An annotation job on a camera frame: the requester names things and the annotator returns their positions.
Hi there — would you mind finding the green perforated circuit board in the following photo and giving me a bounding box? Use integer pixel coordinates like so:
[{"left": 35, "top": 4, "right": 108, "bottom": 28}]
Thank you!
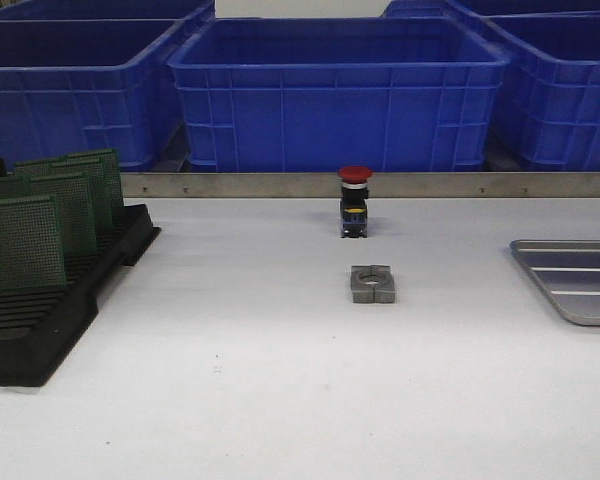
[{"left": 0, "top": 195, "right": 66, "bottom": 290}]

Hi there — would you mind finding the green circuit board rear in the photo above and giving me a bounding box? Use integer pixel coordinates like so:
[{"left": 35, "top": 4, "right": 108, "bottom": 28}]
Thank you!
[{"left": 66, "top": 148, "right": 125, "bottom": 222}]

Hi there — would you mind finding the silver metal tray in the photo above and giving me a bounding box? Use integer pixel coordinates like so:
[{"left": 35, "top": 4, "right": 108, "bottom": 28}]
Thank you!
[{"left": 510, "top": 240, "right": 600, "bottom": 327}]

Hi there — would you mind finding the black slotted board rack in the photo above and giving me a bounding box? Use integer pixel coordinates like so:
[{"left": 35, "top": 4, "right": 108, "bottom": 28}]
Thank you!
[{"left": 0, "top": 204, "right": 160, "bottom": 387}]

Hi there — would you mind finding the red emergency stop button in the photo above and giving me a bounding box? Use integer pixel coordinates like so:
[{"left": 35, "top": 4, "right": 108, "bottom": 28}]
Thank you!
[{"left": 338, "top": 166, "right": 373, "bottom": 238}]

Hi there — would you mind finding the grey metal clamp block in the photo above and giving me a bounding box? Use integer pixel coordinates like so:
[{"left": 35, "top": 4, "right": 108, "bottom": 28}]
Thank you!
[{"left": 350, "top": 265, "right": 396, "bottom": 304}]

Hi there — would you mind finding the center blue plastic crate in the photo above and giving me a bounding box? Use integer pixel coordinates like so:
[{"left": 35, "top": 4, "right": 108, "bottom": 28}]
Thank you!
[{"left": 169, "top": 18, "right": 508, "bottom": 173}]

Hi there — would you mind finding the blue plastic crate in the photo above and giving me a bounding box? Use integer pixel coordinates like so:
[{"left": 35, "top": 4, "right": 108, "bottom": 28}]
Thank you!
[
  {"left": 0, "top": 19, "right": 185, "bottom": 171},
  {"left": 482, "top": 13, "right": 600, "bottom": 172},
  {"left": 169, "top": 18, "right": 508, "bottom": 173}
]

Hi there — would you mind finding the back right blue crate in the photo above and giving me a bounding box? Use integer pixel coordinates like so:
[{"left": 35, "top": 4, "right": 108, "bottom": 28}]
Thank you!
[{"left": 382, "top": 0, "right": 600, "bottom": 18}]

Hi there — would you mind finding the left blue plastic crate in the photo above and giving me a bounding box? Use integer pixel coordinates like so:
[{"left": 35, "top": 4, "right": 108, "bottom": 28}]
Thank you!
[{"left": 0, "top": 19, "right": 185, "bottom": 171}]

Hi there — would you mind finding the right blue plastic crate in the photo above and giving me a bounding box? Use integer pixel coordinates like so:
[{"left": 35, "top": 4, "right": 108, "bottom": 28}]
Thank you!
[{"left": 482, "top": 13, "right": 600, "bottom": 172}]

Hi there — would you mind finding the back left blue crate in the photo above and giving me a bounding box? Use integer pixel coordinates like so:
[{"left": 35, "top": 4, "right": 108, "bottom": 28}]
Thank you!
[{"left": 0, "top": 0, "right": 215, "bottom": 21}]

